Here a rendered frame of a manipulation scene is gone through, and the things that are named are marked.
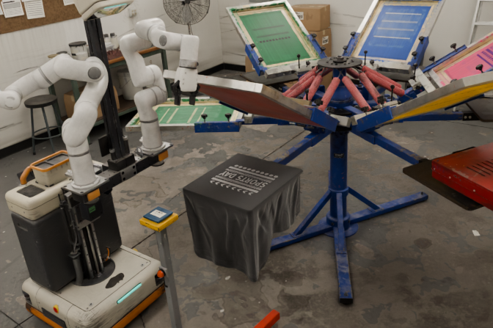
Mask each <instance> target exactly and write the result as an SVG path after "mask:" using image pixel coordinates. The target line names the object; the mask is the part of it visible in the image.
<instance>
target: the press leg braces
mask: <svg viewBox="0 0 493 328"><path fill-rule="evenodd" d="M348 193H350V194H352V195H353V196H355V197H356V198H357V199H359V200H361V201H362V202H363V203H365V204H366V205H368V206H370V207H369V208H368V210H369V211H371V212H372V213H373V212H376V211H380V210H383V209H384V208H382V207H381V206H380V205H376V204H374V203H372V202H371V201H370V200H369V199H367V198H366V197H364V196H362V195H361V194H360V193H358V192H356V191H355V190H353V189H352V188H351V187H348ZM331 197H332V192H331V191H330V190H327V192H326V193H325V194H324V195H323V197H322V198H321V199H320V200H319V201H318V203H317V204H316V205H315V206H314V208H313V209H312V210H311V212H309V214H308V215H307V216H306V217H305V218H304V220H303V221H302V223H301V224H300V225H299V226H298V227H297V228H296V230H295V231H294V232H291V233H290V234H291V236H292V237H293V238H296V237H299V236H303V235H306V233H305V232H304V230H305V229H306V228H307V226H308V225H309V224H310V223H311V222H312V221H313V219H314V218H315V217H316V215H317V214H318V213H319V212H320V210H321V209H322V208H323V207H324V206H325V205H326V203H327V202H328V201H329V199H330V198H331ZM336 199H337V231H338V244H336V253H344V254H346V253H347V252H346V244H344V231H343V201H342V193H336Z"/></svg>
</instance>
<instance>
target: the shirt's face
mask: <svg viewBox="0 0 493 328"><path fill-rule="evenodd" d="M234 164H237V165H241V166H244V167H248V168H252V169H254V170H259V171H262V172H267V173H270V174H273V175H278V176H279V177H277V178H276V179H274V180H273V181H272V182H271V183H269V184H268V185H267V186H265V187H264V188H263V189H261V190H260V191H259V192H258V193H256V194H255V195H253V196H251V195H248V194H244V193H241V192H237V191H235V190H232V189H228V188H225V187H223V186H218V185H216V184H213V183H209V182H207V181H209V180H210V179H212V178H213V177H215V176H216V175H218V174H219V173H221V172H223V171H224V170H226V169H227V168H228V167H231V166H232V165H234ZM300 171H301V169H298V168H295V167H290V166H287V165H284V164H278V163H275V162H272V161H267V160H263V159H261V158H255V157H252V156H247V155H244V154H240V153H237V154H236V155H234V156H233V157H231V158H229V159H228V160H226V161H225V162H223V163H222V164H220V165H219V166H217V167H215V168H213V169H212V170H211V171H209V172H207V173H205V174H204V175H202V176H201V177H199V178H198V179H196V180H195V181H192V182H191V183H190V184H188V185H186V186H184V188H185V189H188V190H190V191H193V192H196V193H199V194H203V195H205V196H208V197H212V198H214V199H216V200H220V201H222V202H225V203H229V204H231V205H235V206H238V207H240V208H244V209H247V210H252V209H253V208H254V207H255V206H256V205H258V204H259V203H260V202H262V201H263V200H264V199H266V198H267V197H268V196H269V195H270V194H272V193H273V192H275V191H276V190H277V189H278V188H279V187H281V186H282V185H283V184H284V183H286V182H287V181H289V180H290V179H291V178H292V177H293V176H294V175H296V174H297V173H298V172H300Z"/></svg>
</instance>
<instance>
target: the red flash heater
mask: <svg viewBox="0 0 493 328"><path fill-rule="evenodd" d="M431 169H432V178H435V179H437V180H438V181H440V182H442V183H444V184H445V185H447V186H449V187H450V188H452V189H455V190H456V191H458V192H460V193H462V194H463V195H465V196H467V197H469V198H470V199H472V200H474V201H475V202H477V203H480V204H481V205H483V206H485V207H486V208H488V209H490V210H492V211H493V142H491V143H489V144H485V145H481V146H478V147H474V148H471V149H468V150H464V151H461V152H458V153H454V154H451V155H448V156H443V157H441V158H436V159H434V160H432V161H431Z"/></svg>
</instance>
